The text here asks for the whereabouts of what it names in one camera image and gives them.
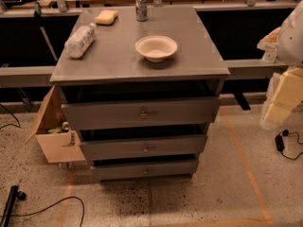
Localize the black stand base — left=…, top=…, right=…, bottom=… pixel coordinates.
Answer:
left=0, top=185, right=27, bottom=227

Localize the middle grey drawer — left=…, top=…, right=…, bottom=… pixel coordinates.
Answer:
left=80, top=134, right=207, bottom=161

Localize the white paper bowl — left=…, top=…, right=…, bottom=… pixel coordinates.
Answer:
left=135, top=36, right=178, bottom=62

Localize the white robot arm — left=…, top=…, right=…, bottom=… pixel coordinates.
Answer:
left=257, top=1, right=303, bottom=130

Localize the yellow sponge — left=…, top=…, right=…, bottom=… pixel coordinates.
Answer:
left=95, top=9, right=118, bottom=26

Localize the black power adapter with cable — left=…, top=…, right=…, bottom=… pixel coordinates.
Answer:
left=275, top=130, right=303, bottom=161

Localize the top grey drawer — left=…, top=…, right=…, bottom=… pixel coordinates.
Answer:
left=62, top=97, right=220, bottom=131

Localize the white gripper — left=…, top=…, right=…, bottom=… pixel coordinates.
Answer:
left=259, top=66, right=303, bottom=130

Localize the black cable on floor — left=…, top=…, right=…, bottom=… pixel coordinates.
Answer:
left=0, top=196, right=86, bottom=227

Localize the clear plastic water bottle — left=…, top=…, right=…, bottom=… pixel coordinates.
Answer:
left=64, top=23, right=97, bottom=59

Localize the silver redbull can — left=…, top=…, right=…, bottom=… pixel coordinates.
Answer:
left=135, top=0, right=148, bottom=22

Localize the grey drawer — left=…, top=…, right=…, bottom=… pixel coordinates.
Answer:
left=91, top=159, right=199, bottom=181
left=62, top=97, right=220, bottom=131
left=80, top=134, right=207, bottom=161

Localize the grey metal rail frame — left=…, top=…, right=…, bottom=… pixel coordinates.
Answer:
left=0, top=0, right=303, bottom=112

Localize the bottom grey drawer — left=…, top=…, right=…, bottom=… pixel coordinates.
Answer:
left=91, top=159, right=199, bottom=181

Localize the grey drawer cabinet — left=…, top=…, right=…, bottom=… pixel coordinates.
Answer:
left=51, top=7, right=229, bottom=167

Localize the open cardboard box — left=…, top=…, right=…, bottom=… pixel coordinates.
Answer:
left=25, top=86, right=85, bottom=163

